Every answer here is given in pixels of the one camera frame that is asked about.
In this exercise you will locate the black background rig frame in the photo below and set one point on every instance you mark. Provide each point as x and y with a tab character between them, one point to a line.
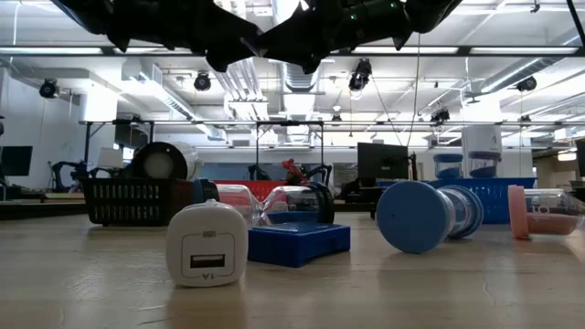
288	123

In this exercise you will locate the blue capped hourglass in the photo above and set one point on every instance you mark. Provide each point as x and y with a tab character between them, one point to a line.
411	217
448	166

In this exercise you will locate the blue plastic basket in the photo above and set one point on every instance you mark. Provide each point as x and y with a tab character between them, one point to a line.
498	201

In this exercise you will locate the black computer monitor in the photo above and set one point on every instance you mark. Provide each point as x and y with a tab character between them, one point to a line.
381	160
16	160

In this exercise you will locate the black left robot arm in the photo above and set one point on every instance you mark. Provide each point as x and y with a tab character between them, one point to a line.
82	13

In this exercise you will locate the white black USB charger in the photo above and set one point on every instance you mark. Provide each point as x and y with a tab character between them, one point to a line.
205	256

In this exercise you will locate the black capped hourglass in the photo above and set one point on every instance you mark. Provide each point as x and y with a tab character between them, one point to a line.
297	201

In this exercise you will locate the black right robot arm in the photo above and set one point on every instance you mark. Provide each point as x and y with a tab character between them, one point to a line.
429	11

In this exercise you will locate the black ceiling spotlight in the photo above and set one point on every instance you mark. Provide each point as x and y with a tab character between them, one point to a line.
49	88
202	81
439	114
526	83
361	75

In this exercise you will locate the blue plastic box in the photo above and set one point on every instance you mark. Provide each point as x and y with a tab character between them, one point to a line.
297	244

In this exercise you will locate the red plastic basket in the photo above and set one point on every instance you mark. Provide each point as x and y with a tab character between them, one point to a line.
260	185

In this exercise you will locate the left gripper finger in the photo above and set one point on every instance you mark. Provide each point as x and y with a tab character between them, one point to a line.
228	36

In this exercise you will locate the red and green ornament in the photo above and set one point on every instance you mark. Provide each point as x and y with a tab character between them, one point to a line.
292	169

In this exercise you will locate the black background robot arm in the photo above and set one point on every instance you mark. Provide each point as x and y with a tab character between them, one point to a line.
59	176
322	171
256	173

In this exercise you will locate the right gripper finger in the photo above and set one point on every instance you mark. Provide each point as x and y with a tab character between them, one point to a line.
297	41

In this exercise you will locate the white cylindrical lamp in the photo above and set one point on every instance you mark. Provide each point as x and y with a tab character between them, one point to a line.
160	162

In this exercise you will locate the black plastic basket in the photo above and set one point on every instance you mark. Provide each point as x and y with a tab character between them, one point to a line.
132	201

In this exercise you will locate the pink capped hourglass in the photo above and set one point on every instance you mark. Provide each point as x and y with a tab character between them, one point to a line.
518	212

